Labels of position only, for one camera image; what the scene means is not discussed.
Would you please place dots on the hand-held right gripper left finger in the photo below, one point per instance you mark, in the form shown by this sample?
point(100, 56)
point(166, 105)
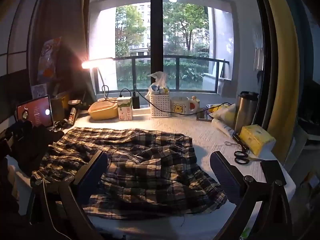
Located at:
point(92, 172)

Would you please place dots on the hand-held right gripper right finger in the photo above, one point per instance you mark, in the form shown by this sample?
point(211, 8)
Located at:
point(224, 177)

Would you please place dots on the plaid pants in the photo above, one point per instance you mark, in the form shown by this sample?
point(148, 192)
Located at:
point(150, 160)

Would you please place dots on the black phone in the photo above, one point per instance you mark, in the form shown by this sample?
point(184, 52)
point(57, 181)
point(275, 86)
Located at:
point(272, 171)

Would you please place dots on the white tube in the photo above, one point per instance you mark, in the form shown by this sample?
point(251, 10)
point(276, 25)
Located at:
point(222, 127)

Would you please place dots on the yellow tissue pack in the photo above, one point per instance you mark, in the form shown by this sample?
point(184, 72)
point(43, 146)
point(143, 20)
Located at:
point(255, 137)

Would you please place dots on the small red white bottle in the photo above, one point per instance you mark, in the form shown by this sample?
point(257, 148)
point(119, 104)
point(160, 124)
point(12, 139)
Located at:
point(72, 116)

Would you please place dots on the yellow bowl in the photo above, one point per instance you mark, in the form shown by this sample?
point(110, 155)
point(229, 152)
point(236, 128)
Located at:
point(102, 111)

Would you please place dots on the yellow plastic bag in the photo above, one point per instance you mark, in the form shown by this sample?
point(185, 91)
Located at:
point(225, 115)

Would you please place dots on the dark cloth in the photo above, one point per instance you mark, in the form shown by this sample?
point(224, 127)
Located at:
point(32, 142)

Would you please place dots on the steel tumbler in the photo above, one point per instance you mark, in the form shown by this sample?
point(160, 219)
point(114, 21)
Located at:
point(246, 112)

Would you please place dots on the white green drink carton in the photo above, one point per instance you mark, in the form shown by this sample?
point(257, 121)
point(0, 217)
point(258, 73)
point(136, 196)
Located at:
point(125, 110)

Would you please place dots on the white bear print mug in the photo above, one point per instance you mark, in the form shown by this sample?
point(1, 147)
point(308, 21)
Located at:
point(180, 107)

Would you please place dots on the tablet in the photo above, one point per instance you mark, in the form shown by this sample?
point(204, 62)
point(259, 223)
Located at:
point(35, 111)

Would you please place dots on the small yellow duck figure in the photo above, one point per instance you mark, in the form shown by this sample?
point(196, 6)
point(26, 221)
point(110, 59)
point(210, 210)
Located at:
point(195, 98)

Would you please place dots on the white slotted basket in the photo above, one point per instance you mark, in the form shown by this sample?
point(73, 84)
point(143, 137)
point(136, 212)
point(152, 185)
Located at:
point(160, 105)

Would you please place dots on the desk lamp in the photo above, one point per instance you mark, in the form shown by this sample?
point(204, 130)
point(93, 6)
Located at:
point(97, 62)

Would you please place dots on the crumpled white plastic bag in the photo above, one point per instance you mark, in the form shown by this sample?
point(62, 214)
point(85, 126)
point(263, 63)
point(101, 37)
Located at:
point(157, 77)

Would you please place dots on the colourful snack bag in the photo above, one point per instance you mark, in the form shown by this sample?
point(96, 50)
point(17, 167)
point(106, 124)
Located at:
point(48, 60)

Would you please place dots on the balcony railing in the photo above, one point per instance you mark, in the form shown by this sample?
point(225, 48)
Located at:
point(175, 56)

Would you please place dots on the yellow curtain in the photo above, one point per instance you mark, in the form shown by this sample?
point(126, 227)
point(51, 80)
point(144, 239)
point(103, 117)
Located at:
point(282, 55)

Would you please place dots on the brown curtain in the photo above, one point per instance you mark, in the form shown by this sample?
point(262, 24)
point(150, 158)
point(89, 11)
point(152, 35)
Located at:
point(62, 17)

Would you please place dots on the black window frame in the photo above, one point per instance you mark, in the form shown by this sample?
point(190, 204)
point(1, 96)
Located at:
point(156, 42)

